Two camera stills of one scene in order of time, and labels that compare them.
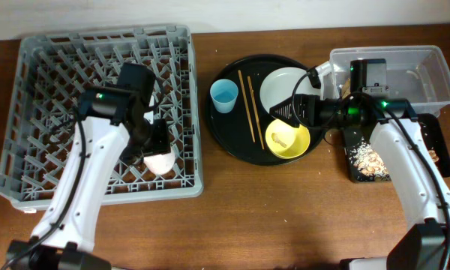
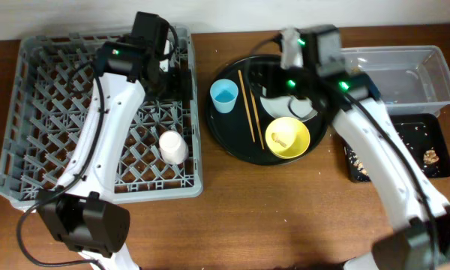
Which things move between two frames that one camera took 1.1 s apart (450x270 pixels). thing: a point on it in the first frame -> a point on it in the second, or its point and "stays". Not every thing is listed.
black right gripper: (306, 100) -> (266, 68)
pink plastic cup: (161, 163) -> (173, 147)
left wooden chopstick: (247, 107) stays
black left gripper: (161, 142) -> (182, 86)
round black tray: (265, 110) stays
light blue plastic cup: (224, 92) stays
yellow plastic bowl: (286, 141) stays
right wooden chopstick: (255, 107) stays
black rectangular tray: (433, 130) stays
